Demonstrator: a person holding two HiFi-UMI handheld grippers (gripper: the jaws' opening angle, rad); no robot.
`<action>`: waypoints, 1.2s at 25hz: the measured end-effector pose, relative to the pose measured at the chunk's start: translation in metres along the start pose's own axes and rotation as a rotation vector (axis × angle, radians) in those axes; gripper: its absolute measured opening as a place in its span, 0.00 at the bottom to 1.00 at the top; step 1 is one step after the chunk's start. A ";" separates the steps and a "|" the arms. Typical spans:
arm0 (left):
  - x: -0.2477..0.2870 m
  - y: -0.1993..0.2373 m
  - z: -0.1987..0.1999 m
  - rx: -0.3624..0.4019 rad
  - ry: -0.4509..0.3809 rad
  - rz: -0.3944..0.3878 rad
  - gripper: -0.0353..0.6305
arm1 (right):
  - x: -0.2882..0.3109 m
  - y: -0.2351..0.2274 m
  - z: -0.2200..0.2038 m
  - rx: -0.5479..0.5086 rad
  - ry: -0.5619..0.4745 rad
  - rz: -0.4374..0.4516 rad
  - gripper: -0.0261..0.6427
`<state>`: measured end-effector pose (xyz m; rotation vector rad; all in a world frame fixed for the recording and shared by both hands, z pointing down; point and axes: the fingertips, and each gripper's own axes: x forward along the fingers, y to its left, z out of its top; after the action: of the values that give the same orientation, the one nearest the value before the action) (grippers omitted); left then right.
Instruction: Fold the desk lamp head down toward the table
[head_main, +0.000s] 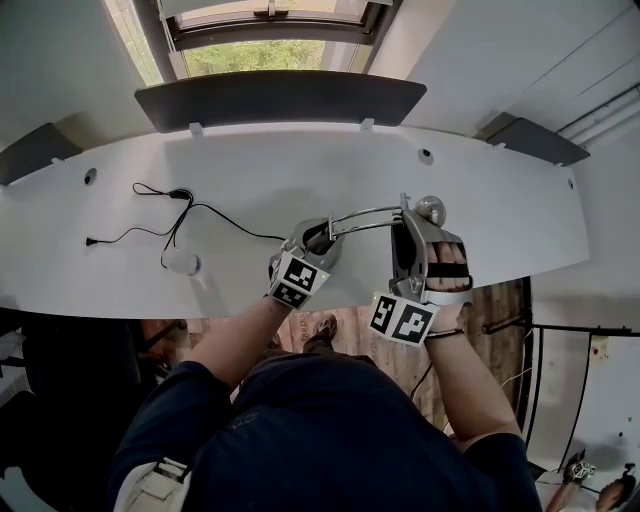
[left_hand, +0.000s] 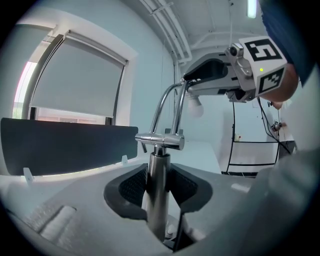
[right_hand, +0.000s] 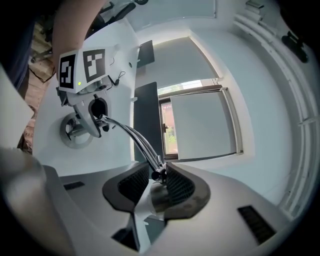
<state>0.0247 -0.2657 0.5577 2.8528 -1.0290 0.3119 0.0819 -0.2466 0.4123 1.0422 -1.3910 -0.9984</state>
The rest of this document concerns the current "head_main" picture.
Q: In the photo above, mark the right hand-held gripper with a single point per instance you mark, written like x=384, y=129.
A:
x=405, y=320

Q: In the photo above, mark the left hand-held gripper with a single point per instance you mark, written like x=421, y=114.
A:
x=297, y=280

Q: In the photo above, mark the silver metal desk lamp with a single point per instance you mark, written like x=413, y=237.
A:
x=432, y=210

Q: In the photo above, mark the person's left forearm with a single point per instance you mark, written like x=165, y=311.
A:
x=235, y=345

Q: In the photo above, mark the person's right forearm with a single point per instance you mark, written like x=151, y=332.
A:
x=470, y=380

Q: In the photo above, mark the wide dark desk divider panel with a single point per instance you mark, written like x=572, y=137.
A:
x=280, y=97

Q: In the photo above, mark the person's right hand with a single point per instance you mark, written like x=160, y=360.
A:
x=450, y=252

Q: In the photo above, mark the person's right shoe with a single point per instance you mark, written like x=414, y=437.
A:
x=321, y=331

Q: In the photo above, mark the small white plug adapter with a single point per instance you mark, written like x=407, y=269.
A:
x=181, y=261

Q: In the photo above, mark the dark framed window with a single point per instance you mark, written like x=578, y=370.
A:
x=250, y=55

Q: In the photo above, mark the person's navy shirt torso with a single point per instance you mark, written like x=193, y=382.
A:
x=325, y=440

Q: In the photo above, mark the white roller blind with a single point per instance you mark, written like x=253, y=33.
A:
x=225, y=6

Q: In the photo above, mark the black metal rack frame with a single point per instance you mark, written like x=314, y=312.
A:
x=560, y=329

